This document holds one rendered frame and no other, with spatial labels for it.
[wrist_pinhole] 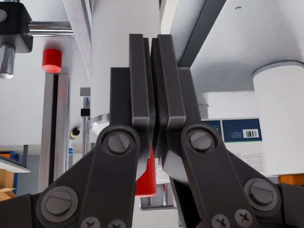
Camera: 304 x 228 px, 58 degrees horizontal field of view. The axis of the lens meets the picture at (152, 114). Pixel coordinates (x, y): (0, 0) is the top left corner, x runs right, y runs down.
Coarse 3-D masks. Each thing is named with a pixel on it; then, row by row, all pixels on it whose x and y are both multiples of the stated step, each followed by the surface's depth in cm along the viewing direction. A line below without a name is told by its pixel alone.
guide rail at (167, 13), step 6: (162, 0) 27; (168, 0) 25; (174, 0) 25; (162, 6) 27; (168, 6) 26; (174, 6) 26; (162, 12) 27; (168, 12) 27; (174, 12) 27; (162, 18) 28; (168, 18) 28; (162, 24) 29; (168, 24) 29; (162, 30) 30; (168, 30) 30
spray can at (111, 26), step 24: (96, 0) 19; (120, 0) 18; (144, 0) 19; (96, 24) 19; (120, 24) 18; (144, 24) 18; (96, 48) 18; (120, 48) 17; (96, 72) 18; (96, 96) 17; (96, 120) 17; (144, 192) 16
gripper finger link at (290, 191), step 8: (280, 184) 8; (288, 184) 8; (280, 192) 8; (288, 192) 8; (296, 192) 8; (288, 200) 8; (296, 200) 8; (280, 208) 8; (288, 208) 8; (296, 208) 8; (272, 216) 8; (280, 216) 8; (288, 216) 8; (296, 216) 8; (264, 224) 8; (272, 224) 8; (280, 224) 8; (288, 224) 7; (296, 224) 7
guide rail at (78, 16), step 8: (64, 0) 18; (72, 0) 18; (80, 0) 18; (72, 8) 18; (80, 8) 18; (72, 16) 19; (80, 16) 19; (72, 24) 20; (80, 24) 20; (88, 24) 21; (80, 32) 21; (88, 32) 21; (80, 40) 22; (88, 40) 22; (80, 48) 23; (88, 48) 24; (88, 56) 25; (88, 64) 26; (88, 72) 28
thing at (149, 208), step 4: (140, 208) 90; (144, 208) 85; (148, 208) 85; (152, 208) 84; (156, 208) 84; (160, 208) 84; (164, 208) 84; (168, 208) 84; (172, 208) 84; (176, 208) 84
